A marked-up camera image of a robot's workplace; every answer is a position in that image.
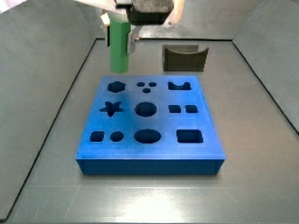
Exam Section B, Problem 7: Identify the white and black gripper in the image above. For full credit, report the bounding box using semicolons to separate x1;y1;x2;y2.
75;0;184;54

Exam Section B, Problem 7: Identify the green hexagonal prism peg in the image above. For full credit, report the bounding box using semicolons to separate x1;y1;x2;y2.
110;15;131;74

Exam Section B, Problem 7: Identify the blue shape sorting board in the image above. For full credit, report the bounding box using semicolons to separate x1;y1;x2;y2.
76;75;226;175

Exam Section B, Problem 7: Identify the black curved holder block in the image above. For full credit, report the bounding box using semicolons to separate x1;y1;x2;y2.
163;45;210;72

